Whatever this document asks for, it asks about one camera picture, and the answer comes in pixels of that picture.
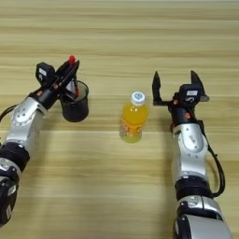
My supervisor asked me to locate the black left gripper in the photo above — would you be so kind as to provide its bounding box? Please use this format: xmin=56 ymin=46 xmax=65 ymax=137
xmin=29 ymin=60 xmax=81 ymax=110

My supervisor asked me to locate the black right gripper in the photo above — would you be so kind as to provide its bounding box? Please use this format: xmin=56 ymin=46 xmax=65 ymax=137
xmin=151 ymin=70 xmax=210 ymax=127

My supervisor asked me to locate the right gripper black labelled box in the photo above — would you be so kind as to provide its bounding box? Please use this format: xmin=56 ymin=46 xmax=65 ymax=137
xmin=177 ymin=83 xmax=205 ymax=105

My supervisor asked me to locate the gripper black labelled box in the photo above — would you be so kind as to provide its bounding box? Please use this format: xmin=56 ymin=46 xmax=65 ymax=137
xmin=177 ymin=83 xmax=205 ymax=105
xmin=35 ymin=62 xmax=57 ymax=88

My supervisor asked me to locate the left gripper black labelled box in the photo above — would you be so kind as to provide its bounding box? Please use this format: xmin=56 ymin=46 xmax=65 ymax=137
xmin=35 ymin=62 xmax=57 ymax=88

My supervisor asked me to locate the black mesh pen cup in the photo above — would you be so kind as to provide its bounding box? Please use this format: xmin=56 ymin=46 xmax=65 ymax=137
xmin=59 ymin=79 xmax=90 ymax=123

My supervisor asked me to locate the orange juice bottle white cap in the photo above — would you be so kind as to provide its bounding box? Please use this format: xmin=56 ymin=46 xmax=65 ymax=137
xmin=119 ymin=91 xmax=149 ymax=144

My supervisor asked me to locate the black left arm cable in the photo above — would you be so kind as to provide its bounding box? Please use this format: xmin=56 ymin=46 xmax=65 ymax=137
xmin=0 ymin=104 xmax=18 ymax=122

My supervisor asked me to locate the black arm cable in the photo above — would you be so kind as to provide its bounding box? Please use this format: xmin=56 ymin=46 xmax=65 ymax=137
xmin=199 ymin=120 xmax=226 ymax=199
xmin=0 ymin=104 xmax=18 ymax=122

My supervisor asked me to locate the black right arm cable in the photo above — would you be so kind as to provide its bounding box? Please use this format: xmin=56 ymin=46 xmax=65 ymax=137
xmin=199 ymin=120 xmax=226 ymax=199

